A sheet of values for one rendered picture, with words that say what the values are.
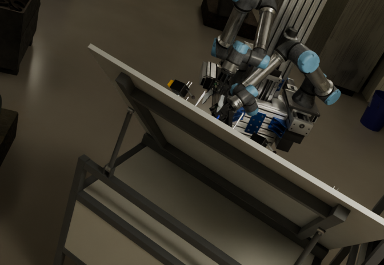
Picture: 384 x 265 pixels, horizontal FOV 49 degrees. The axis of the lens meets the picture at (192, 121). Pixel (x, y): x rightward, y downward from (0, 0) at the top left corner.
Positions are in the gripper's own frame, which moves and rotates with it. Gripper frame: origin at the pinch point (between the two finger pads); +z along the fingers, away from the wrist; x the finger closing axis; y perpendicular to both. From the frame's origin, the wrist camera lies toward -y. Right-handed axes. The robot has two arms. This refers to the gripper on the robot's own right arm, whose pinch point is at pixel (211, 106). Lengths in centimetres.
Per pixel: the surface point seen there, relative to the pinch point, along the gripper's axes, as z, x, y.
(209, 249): 44, 40, 43
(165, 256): 62, 24, 36
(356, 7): -157, -4, -421
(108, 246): 79, -4, 32
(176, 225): 44, 24, 43
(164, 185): 49.2, -1.8, 1.8
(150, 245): 62, 16, 37
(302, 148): 32, 37, -278
